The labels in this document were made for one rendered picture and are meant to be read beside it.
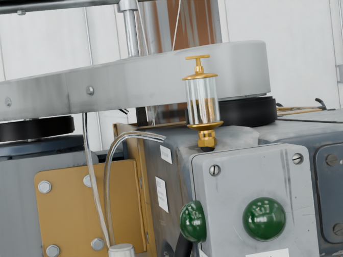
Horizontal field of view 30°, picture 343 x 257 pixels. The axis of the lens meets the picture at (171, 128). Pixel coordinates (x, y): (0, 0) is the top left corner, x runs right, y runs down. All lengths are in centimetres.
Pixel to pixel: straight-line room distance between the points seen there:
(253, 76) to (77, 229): 35
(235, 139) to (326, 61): 566
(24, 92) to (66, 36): 486
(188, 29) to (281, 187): 57
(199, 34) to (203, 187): 58
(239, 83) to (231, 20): 530
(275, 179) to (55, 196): 45
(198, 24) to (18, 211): 39
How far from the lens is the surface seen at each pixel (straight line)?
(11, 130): 90
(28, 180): 85
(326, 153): 50
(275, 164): 44
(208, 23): 99
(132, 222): 85
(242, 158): 43
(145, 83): 65
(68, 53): 565
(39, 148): 87
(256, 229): 42
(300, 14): 612
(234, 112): 59
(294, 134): 50
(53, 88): 76
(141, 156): 71
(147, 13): 97
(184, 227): 44
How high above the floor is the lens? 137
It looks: 3 degrees down
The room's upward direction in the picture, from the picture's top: 7 degrees counter-clockwise
